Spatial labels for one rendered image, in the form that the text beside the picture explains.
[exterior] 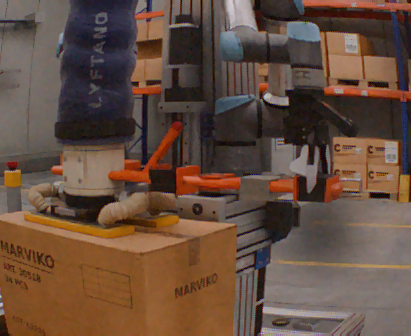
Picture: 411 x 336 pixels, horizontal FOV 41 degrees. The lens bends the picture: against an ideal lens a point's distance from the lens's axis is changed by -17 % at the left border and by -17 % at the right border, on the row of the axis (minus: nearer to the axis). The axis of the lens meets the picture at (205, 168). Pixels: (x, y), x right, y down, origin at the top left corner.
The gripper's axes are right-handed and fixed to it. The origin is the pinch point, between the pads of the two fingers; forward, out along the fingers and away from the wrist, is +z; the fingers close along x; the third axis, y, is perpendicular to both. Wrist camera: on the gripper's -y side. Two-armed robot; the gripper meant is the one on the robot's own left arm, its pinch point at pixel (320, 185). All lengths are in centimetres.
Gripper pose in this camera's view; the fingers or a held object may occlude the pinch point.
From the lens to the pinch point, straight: 130.9
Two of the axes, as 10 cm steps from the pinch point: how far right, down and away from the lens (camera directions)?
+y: -8.6, -0.3, 5.1
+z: 0.1, 10.0, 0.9
